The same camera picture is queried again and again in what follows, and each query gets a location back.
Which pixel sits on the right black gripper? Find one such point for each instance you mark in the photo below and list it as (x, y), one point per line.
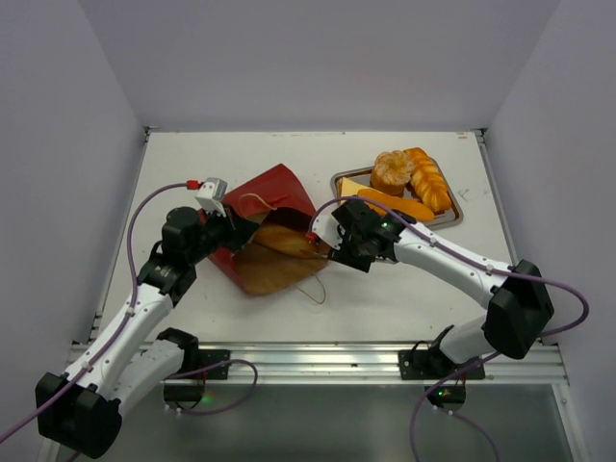
(346, 239)

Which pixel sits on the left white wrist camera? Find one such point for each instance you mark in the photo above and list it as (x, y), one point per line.
(209, 195)

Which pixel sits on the round fake bread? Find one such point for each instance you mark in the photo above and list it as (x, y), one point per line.
(391, 172)

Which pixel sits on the triangular fake sandwich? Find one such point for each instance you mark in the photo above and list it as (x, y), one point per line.
(348, 187)

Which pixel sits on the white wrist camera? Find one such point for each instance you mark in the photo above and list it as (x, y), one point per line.
(209, 195)
(324, 229)

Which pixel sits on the oval brown fake loaf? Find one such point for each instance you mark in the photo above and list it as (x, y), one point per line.
(285, 240)

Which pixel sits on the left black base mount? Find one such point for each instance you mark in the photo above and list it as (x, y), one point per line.
(188, 396)

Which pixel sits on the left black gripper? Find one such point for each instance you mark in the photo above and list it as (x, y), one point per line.
(238, 229)

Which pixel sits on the silver metal tongs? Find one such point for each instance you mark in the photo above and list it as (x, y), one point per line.
(313, 255)

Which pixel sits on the twisted fake bread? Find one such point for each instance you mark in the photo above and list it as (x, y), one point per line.
(427, 181)

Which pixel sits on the aluminium frame rail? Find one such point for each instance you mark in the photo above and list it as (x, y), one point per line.
(377, 364)

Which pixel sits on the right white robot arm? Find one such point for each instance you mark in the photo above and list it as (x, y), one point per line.
(515, 300)

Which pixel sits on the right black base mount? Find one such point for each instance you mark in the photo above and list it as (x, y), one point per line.
(425, 361)

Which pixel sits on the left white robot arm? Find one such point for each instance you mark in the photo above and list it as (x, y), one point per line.
(83, 408)

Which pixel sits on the long orange fake bread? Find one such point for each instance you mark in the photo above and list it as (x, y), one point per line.
(409, 207)

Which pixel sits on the red paper bag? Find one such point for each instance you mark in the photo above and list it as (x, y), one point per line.
(274, 196)

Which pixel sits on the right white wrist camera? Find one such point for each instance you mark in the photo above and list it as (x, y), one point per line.
(324, 229)

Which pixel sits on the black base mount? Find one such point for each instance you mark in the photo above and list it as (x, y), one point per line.
(425, 361)
(188, 396)

